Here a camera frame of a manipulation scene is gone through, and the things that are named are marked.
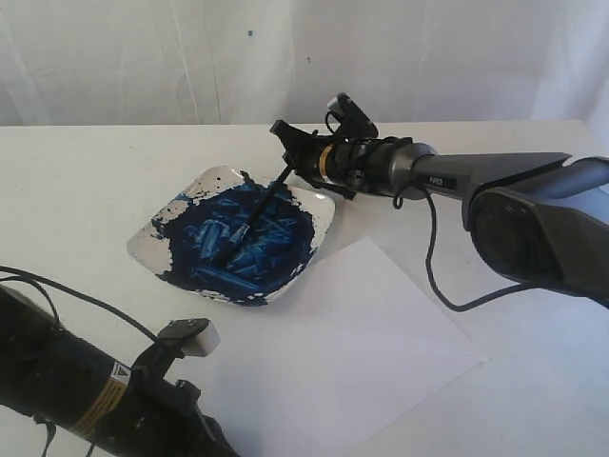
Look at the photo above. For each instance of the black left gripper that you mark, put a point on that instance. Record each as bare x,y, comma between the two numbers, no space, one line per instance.
132,416

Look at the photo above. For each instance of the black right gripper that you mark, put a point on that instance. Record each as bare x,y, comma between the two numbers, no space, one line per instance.
303,150

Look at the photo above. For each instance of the black paintbrush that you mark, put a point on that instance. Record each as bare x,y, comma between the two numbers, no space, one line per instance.
237,238

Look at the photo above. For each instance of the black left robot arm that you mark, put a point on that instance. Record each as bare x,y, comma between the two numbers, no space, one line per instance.
61,380

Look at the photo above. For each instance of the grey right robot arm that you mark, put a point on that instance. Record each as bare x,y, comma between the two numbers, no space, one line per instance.
538,219

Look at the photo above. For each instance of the white square plate blue paint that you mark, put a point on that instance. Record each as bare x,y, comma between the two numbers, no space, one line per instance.
179,243

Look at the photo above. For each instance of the white paper sheet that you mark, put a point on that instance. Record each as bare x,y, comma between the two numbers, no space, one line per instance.
350,348

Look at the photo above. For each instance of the white backdrop curtain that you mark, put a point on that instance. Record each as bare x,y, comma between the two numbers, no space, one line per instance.
252,62

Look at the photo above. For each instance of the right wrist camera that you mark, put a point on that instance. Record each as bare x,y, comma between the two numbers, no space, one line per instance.
345,119

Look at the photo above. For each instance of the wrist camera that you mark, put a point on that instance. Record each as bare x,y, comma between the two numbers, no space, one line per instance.
195,337
345,119

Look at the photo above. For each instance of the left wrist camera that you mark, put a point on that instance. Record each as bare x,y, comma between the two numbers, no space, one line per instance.
195,337

